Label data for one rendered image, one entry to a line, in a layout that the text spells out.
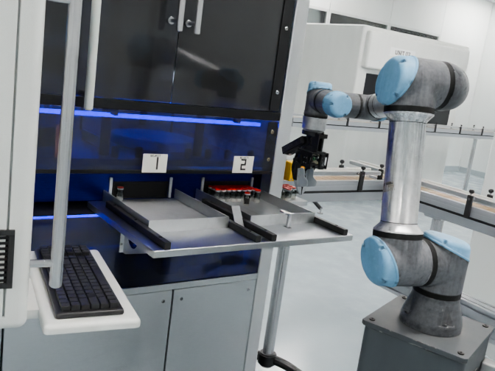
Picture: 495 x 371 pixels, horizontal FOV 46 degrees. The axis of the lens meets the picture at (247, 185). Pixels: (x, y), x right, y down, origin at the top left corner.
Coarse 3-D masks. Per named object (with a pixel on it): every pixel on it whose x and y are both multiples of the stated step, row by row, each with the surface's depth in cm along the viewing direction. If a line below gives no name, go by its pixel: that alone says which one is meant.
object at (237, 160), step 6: (234, 156) 200; (240, 156) 202; (246, 156) 203; (252, 156) 205; (234, 162) 201; (240, 162) 202; (246, 162) 204; (252, 162) 205; (234, 168) 201; (246, 168) 204; (252, 168) 206
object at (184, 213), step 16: (176, 192) 198; (128, 208) 169; (144, 208) 182; (160, 208) 184; (176, 208) 187; (192, 208) 189; (208, 208) 181; (144, 224) 160; (160, 224) 160; (176, 224) 163; (192, 224) 166; (208, 224) 169; (224, 224) 172
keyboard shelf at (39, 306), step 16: (32, 256) 151; (96, 256) 157; (32, 272) 140; (32, 288) 133; (112, 288) 138; (32, 304) 125; (48, 304) 125; (128, 304) 130; (48, 320) 118; (64, 320) 118; (80, 320) 119; (96, 320) 120; (112, 320) 122; (128, 320) 123
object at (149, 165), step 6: (144, 156) 181; (150, 156) 182; (156, 156) 183; (162, 156) 184; (144, 162) 181; (150, 162) 183; (162, 162) 185; (144, 168) 182; (150, 168) 183; (162, 168) 185
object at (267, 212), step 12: (204, 192) 200; (264, 192) 214; (228, 204) 188; (240, 204) 204; (252, 204) 207; (264, 204) 209; (276, 204) 208; (288, 204) 203; (252, 216) 178; (264, 216) 181; (276, 216) 183; (300, 216) 189; (312, 216) 192
